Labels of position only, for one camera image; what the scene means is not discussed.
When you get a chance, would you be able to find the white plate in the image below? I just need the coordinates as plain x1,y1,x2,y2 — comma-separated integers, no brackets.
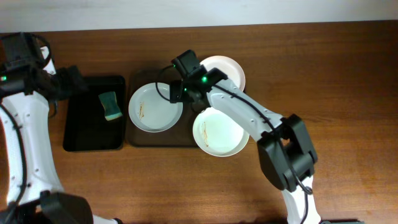
128,82,183,133
192,108,249,157
200,55,246,91

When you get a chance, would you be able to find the green sponge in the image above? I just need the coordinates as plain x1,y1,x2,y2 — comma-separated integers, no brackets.
98,91,123,121

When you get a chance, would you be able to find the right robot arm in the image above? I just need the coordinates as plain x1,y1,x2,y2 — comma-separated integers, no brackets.
170,50,321,223

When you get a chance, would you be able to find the black plastic tray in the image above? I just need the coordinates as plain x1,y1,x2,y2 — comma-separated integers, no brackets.
63,75,126,152

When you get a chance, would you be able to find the brown plastic tray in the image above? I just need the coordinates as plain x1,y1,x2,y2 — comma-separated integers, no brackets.
125,69,205,148

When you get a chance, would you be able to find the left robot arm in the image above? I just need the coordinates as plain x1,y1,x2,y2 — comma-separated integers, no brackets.
1,32,121,224

